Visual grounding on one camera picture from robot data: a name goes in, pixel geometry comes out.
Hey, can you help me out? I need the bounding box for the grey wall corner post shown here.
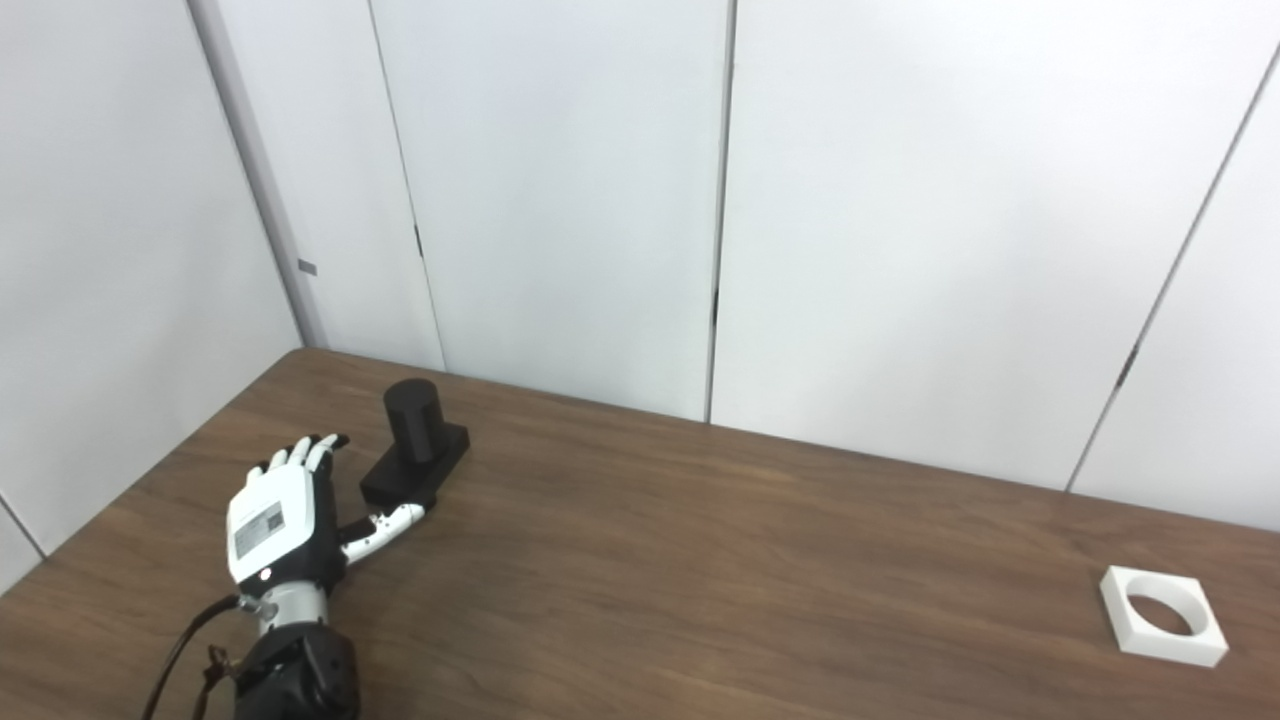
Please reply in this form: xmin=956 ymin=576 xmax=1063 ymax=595
xmin=188 ymin=0 xmax=331 ymax=351

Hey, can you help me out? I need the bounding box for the black peg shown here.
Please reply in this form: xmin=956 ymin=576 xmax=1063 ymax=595
xmin=359 ymin=378 xmax=471 ymax=509

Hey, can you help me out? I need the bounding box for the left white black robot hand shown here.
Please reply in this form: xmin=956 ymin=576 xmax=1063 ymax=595
xmin=226 ymin=433 xmax=428 ymax=601

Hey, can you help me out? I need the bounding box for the white square piece with hole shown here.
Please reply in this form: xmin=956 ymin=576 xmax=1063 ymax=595
xmin=1100 ymin=566 xmax=1229 ymax=668

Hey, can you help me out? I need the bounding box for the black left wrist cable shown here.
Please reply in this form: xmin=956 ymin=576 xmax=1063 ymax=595
xmin=140 ymin=595 xmax=251 ymax=720

